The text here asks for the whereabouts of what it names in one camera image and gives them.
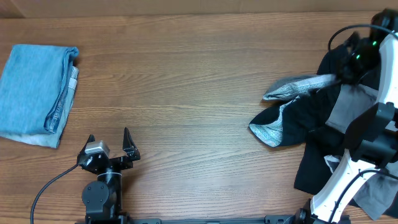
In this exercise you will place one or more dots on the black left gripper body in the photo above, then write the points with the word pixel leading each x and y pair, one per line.
pixel 121 163

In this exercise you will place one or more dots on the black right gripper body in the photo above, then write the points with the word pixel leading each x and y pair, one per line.
pixel 344 72

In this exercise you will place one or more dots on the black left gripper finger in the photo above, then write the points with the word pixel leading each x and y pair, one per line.
pixel 91 138
pixel 128 143

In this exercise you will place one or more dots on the black shorts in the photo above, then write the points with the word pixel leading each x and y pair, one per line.
pixel 306 104

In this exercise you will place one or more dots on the grey shorts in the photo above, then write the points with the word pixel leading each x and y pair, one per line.
pixel 377 194

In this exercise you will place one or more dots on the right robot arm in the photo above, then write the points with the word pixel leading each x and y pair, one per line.
pixel 369 146

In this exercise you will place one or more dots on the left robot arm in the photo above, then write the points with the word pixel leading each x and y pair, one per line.
pixel 103 197

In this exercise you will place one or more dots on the folded blue jeans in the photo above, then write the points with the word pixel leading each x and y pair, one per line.
pixel 34 84

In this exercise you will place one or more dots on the brown cardboard back wall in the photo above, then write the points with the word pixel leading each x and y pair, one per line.
pixel 92 8

